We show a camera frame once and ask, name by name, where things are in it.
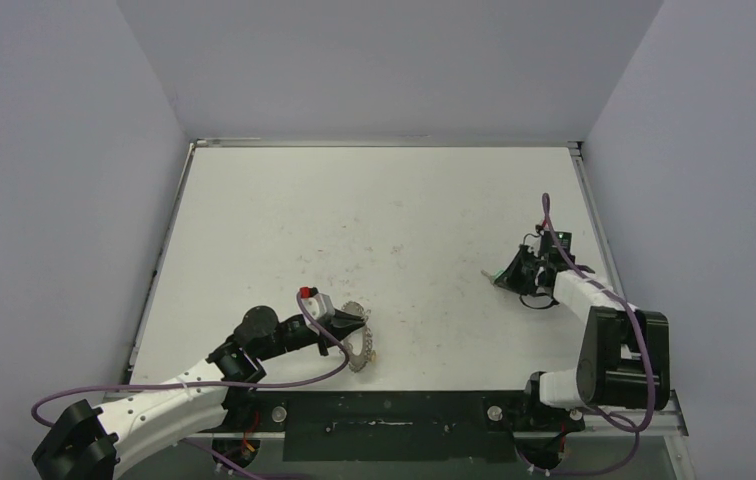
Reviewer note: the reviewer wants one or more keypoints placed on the metal disc with key rings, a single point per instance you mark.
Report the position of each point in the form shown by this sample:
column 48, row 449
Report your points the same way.
column 359, row 345

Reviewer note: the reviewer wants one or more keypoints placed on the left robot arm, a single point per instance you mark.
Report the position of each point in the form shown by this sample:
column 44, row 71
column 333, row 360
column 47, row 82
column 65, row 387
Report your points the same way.
column 106, row 440

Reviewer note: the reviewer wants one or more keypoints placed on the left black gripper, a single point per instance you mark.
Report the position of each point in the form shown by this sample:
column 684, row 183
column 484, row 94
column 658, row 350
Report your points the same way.
column 342, row 324

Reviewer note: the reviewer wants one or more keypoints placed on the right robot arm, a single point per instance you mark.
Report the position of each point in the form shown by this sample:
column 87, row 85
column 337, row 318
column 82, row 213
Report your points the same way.
column 623, row 360

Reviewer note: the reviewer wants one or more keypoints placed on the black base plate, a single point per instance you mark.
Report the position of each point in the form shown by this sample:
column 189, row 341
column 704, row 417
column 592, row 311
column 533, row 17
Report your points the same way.
column 405, row 426

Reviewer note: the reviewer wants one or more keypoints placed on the key with green tag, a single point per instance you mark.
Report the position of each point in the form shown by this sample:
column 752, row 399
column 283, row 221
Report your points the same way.
column 492, row 276

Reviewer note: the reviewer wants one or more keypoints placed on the aluminium frame rail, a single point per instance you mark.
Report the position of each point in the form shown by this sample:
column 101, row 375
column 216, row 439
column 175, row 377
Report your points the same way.
column 666, row 423

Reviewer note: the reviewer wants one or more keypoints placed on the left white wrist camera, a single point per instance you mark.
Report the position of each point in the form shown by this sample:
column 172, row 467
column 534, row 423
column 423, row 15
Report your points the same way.
column 314, row 305

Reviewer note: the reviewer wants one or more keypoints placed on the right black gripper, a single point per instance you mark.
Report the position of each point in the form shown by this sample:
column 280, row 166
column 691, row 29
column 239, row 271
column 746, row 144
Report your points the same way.
column 523, row 268

